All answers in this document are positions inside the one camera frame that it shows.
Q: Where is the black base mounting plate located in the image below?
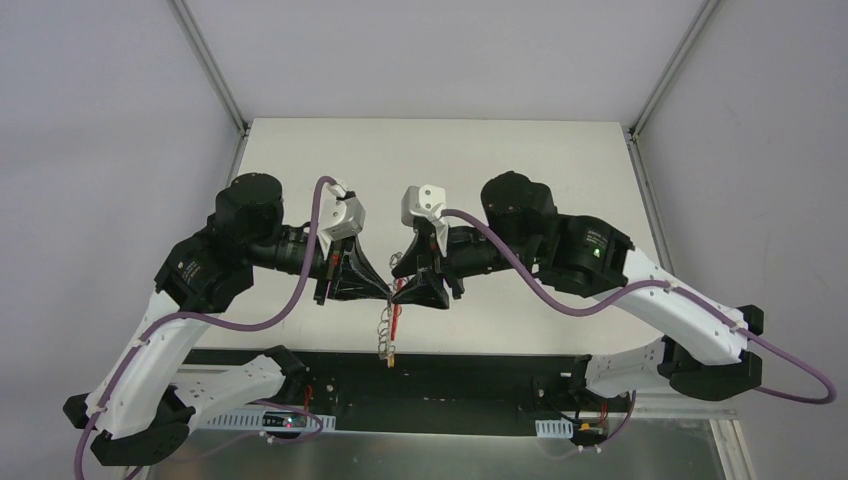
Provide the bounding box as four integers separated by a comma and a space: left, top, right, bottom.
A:
218, 349, 684, 439

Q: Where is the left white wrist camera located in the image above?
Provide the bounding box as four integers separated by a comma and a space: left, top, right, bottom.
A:
317, 181, 366, 259

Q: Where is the white cable duct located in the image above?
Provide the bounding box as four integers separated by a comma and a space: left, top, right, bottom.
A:
202, 408, 336, 433
534, 418, 574, 439

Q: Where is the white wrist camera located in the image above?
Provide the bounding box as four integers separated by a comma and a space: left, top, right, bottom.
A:
400, 184, 450, 257
317, 181, 366, 259

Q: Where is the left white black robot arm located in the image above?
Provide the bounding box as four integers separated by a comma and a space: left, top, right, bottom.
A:
63, 173, 390, 477

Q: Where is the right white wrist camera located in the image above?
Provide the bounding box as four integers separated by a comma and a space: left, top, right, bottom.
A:
400, 184, 450, 257

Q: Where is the left white cable duct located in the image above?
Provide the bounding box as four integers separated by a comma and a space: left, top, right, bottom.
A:
202, 408, 336, 433

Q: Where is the right white cable duct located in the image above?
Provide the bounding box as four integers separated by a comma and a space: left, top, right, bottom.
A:
534, 418, 574, 439

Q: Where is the left metal frame post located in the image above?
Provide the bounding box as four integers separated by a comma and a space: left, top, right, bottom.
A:
167, 0, 249, 137

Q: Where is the red keyring holder with rings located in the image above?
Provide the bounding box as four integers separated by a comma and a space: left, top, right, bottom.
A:
377, 277, 406, 368

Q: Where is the right metal frame post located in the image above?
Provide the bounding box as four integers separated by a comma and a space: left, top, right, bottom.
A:
628, 0, 724, 142

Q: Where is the metal frame post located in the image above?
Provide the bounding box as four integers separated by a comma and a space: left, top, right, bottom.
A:
628, 0, 724, 142
167, 0, 249, 137

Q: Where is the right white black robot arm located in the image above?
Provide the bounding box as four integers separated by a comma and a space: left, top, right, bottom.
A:
392, 171, 764, 410

